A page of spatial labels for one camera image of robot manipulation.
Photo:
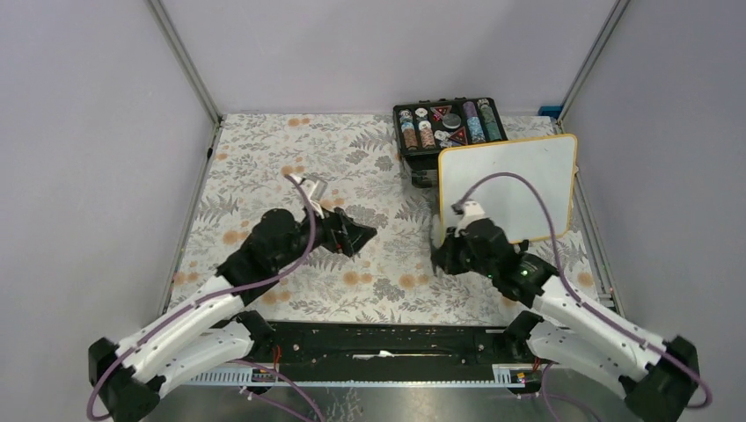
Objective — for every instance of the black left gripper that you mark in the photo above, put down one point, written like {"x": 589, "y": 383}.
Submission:
{"x": 343, "y": 233}

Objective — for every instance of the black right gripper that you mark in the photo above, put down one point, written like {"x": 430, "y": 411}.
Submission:
{"x": 445, "y": 256}

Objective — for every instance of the yellow framed whiteboard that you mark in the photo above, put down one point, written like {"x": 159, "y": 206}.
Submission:
{"x": 499, "y": 176}

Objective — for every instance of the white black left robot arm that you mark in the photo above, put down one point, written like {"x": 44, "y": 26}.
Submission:
{"x": 132, "y": 375}

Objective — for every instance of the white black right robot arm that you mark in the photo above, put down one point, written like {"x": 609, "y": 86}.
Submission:
{"x": 652, "y": 374}

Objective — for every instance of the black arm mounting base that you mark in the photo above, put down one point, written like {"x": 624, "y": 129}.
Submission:
{"x": 378, "y": 353}

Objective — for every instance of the floral patterned table mat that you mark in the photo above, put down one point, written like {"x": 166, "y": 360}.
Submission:
{"x": 390, "y": 281}

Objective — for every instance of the black poker chip case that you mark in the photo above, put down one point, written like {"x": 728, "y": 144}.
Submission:
{"x": 424, "y": 129}

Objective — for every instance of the grey round dealer button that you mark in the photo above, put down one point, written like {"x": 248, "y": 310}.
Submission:
{"x": 451, "y": 121}

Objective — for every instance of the blue clamp block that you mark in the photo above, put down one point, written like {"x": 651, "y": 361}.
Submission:
{"x": 551, "y": 111}

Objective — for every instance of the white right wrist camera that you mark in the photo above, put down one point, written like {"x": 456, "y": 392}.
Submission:
{"x": 469, "y": 211}

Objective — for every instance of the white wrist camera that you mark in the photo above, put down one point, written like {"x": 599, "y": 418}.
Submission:
{"x": 469, "y": 211}
{"x": 314, "y": 188}

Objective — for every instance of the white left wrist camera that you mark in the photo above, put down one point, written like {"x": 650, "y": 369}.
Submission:
{"x": 314, "y": 188}

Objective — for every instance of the left aluminium frame post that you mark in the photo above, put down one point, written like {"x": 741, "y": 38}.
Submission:
{"x": 171, "y": 35}

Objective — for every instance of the aluminium frame post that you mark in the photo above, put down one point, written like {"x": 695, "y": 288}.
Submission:
{"x": 171, "y": 35}
{"x": 603, "y": 37}

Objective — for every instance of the right aluminium frame post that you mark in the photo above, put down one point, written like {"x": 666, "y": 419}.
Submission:
{"x": 603, "y": 37}

